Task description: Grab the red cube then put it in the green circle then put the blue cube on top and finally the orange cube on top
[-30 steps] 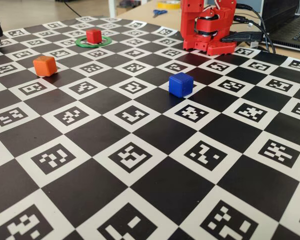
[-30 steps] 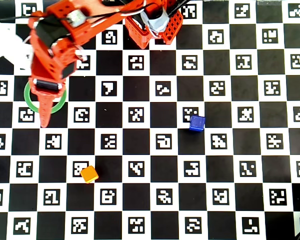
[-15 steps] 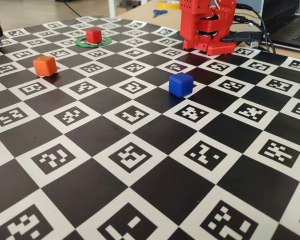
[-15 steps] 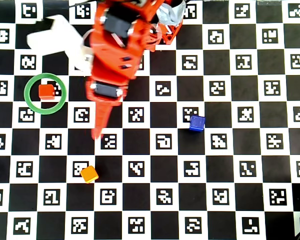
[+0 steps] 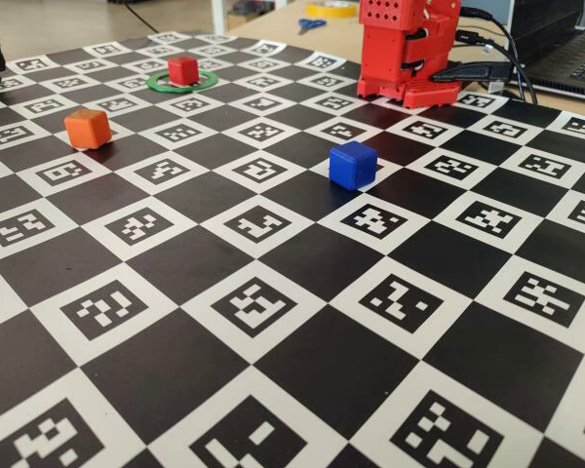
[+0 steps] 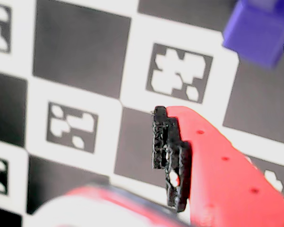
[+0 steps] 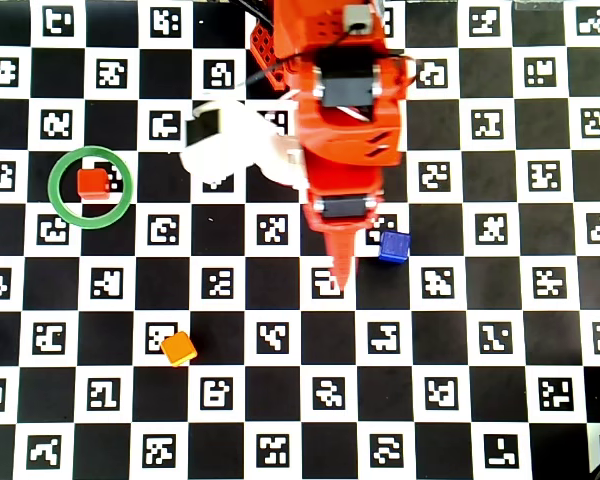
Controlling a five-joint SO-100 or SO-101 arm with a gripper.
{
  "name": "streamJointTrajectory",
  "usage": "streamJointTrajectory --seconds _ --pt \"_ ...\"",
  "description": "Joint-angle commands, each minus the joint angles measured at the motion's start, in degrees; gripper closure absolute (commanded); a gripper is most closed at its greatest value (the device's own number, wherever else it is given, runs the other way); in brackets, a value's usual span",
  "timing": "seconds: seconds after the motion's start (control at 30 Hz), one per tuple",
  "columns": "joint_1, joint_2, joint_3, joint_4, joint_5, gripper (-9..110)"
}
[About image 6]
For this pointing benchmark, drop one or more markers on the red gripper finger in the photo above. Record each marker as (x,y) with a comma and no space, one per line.
(222,184)
(97,203)

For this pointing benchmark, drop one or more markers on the blue cube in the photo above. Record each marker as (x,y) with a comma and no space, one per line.
(255,35)

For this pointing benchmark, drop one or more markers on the black white marker checkerboard mat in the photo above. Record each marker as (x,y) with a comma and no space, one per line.
(80,47)

